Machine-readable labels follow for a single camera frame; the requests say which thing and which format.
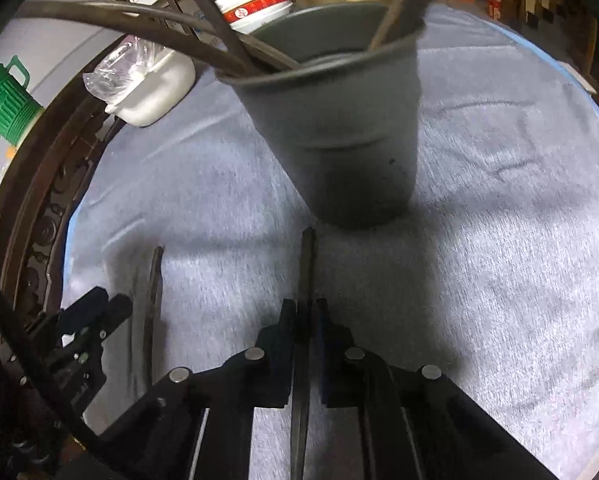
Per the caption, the grey perforated chopstick holder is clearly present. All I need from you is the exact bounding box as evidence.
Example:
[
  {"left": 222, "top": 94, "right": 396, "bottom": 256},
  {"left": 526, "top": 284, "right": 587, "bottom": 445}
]
[{"left": 216, "top": 1, "right": 427, "bottom": 230}]

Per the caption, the white ceramic dish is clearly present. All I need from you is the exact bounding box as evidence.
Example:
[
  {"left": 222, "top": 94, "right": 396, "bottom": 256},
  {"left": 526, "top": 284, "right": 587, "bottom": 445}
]
[{"left": 104, "top": 45, "right": 197, "bottom": 128}]

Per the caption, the red rimmed white bowl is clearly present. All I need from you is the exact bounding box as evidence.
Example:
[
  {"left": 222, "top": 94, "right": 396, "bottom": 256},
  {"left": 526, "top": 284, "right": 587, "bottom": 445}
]
[{"left": 214, "top": 0, "right": 295, "bottom": 28}]

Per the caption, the green plastic jug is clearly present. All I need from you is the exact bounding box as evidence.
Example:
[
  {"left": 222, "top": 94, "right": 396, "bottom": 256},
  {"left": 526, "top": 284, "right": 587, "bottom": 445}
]
[{"left": 0, "top": 55, "right": 46, "bottom": 147}]

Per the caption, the grey tablecloth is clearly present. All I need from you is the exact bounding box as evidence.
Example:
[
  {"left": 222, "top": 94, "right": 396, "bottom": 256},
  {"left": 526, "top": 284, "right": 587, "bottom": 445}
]
[{"left": 62, "top": 2, "right": 599, "bottom": 480}]

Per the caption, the carved wooden table rim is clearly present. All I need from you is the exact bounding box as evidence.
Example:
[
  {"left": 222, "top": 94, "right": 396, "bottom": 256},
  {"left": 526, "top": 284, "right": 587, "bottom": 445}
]
[{"left": 0, "top": 57, "right": 125, "bottom": 361}]

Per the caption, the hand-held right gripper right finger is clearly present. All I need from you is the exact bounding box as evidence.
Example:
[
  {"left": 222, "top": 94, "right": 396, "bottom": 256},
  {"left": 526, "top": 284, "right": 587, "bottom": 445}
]
[{"left": 313, "top": 298, "right": 557, "bottom": 480}]

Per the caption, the blue table cover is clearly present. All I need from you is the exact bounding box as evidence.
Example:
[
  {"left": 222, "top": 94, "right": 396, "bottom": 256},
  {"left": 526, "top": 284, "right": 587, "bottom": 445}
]
[{"left": 62, "top": 20, "right": 599, "bottom": 306}]

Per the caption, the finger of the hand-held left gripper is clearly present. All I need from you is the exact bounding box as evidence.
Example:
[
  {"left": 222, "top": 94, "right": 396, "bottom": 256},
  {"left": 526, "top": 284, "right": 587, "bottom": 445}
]
[
  {"left": 93, "top": 293, "right": 133, "bottom": 342},
  {"left": 58, "top": 286, "right": 110, "bottom": 337}
]

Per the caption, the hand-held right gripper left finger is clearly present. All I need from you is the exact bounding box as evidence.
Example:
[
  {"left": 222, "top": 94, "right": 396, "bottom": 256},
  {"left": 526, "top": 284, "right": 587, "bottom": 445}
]
[{"left": 99, "top": 299, "right": 298, "bottom": 480}]

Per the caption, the clear plastic bag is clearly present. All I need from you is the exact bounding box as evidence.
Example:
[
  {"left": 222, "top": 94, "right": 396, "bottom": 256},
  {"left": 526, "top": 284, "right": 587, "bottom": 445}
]
[{"left": 82, "top": 34, "right": 171, "bottom": 107}]

